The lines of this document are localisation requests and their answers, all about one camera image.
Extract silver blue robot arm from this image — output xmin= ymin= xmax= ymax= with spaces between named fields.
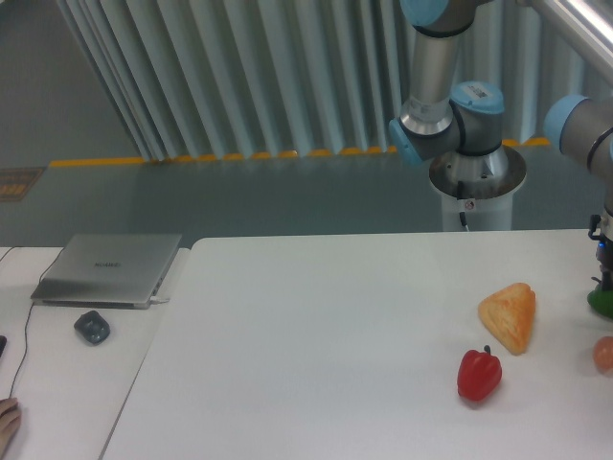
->
xmin=390 ymin=1 xmax=612 ymax=293

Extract pale orange fruit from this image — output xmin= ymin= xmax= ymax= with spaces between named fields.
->
xmin=592 ymin=336 xmax=613 ymax=373

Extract person's hand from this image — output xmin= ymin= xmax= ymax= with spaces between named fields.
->
xmin=0 ymin=398 xmax=22 ymax=457

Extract black mouse cable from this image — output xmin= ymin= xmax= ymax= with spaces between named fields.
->
xmin=0 ymin=246 xmax=66 ymax=402

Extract orange triangular bread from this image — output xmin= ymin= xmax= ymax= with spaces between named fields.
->
xmin=478 ymin=283 xmax=536 ymax=356

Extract grey pleated curtain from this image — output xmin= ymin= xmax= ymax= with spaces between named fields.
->
xmin=56 ymin=0 xmax=600 ymax=162

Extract white laptop cable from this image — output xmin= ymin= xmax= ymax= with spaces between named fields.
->
xmin=148 ymin=247 xmax=189 ymax=305

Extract red bell pepper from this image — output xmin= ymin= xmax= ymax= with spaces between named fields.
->
xmin=457 ymin=345 xmax=503 ymax=403

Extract black device at edge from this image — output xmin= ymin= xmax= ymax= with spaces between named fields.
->
xmin=0 ymin=335 xmax=8 ymax=358

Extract green bell pepper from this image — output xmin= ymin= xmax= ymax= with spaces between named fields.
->
xmin=587 ymin=288 xmax=613 ymax=319

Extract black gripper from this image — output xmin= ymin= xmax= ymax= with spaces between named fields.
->
xmin=588 ymin=215 xmax=612 ymax=290

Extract silver closed laptop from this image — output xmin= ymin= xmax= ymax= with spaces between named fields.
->
xmin=31 ymin=234 xmax=181 ymax=309

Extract dark grey small device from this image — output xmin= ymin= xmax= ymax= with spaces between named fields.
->
xmin=74 ymin=310 xmax=111 ymax=346

